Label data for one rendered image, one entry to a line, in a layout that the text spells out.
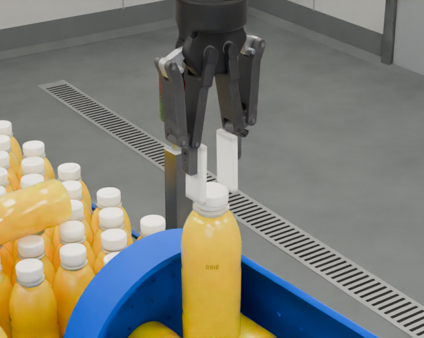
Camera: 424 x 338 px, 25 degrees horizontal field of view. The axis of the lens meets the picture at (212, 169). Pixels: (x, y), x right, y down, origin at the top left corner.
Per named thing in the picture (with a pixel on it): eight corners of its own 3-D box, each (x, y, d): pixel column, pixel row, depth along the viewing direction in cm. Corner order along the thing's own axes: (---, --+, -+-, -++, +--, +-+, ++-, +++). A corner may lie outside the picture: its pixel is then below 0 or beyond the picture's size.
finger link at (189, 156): (198, 131, 104) (176, 137, 103) (198, 174, 106) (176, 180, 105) (190, 126, 105) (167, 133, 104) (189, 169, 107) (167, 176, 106)
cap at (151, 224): (170, 228, 153) (170, 217, 153) (157, 239, 150) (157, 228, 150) (148, 222, 155) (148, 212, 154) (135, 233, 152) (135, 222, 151)
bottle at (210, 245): (182, 320, 122) (180, 188, 113) (238, 318, 122) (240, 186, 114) (182, 355, 115) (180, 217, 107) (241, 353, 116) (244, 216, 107)
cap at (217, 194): (193, 195, 112) (193, 181, 111) (227, 194, 112) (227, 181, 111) (194, 212, 109) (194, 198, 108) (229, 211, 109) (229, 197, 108)
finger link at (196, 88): (221, 48, 101) (210, 48, 100) (204, 151, 104) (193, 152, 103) (197, 39, 104) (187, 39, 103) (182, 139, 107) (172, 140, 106)
